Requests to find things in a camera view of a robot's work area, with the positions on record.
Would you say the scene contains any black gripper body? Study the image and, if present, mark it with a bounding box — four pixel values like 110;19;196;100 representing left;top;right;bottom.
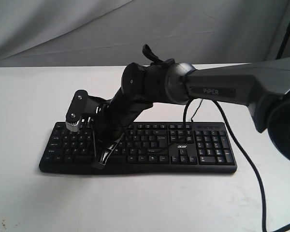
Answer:
93;95;153;145

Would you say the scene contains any grey black piper robot arm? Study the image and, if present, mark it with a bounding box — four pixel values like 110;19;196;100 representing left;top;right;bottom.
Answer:
93;58;290;160

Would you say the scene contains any black acer keyboard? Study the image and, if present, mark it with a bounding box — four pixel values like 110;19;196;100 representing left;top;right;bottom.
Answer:
39;122;237;175

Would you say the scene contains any grey backdrop cloth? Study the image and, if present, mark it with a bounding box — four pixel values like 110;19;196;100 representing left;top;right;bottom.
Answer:
0;0;290;67

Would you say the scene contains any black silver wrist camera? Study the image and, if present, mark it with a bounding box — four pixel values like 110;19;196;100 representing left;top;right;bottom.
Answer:
65;89;106;132

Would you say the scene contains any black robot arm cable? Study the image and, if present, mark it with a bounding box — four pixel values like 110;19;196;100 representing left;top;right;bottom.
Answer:
142;44;269;232

